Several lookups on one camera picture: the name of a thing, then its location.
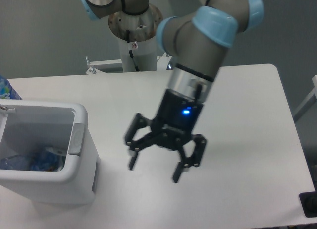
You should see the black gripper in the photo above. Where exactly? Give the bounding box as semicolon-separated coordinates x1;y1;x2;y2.
124;89;207;183

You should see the white paper bag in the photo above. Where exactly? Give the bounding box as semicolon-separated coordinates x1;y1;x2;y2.
45;146;67;157

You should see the clear plastic water bottle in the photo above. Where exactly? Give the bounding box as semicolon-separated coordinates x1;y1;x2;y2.
0;151;64;172

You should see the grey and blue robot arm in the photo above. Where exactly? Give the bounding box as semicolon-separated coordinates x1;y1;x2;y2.
124;0;264;182

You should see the white plastic trash can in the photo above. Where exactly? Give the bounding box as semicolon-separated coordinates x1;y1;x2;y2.
0;100;100;204

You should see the black table clamp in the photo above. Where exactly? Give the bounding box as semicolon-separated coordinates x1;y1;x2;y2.
299;191;317;218

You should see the blue patterned bottle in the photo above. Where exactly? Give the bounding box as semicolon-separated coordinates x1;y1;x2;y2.
0;76;22;100

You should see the white metal base bracket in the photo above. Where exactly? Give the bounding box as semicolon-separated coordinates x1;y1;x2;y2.
85;53;173;75

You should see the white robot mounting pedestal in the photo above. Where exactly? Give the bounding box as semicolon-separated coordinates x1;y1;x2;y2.
108;4;163;72

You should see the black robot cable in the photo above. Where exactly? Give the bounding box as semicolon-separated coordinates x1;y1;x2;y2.
125;29;140;72

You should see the white metal frame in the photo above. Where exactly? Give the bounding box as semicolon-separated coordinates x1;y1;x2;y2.
293;75;317;123

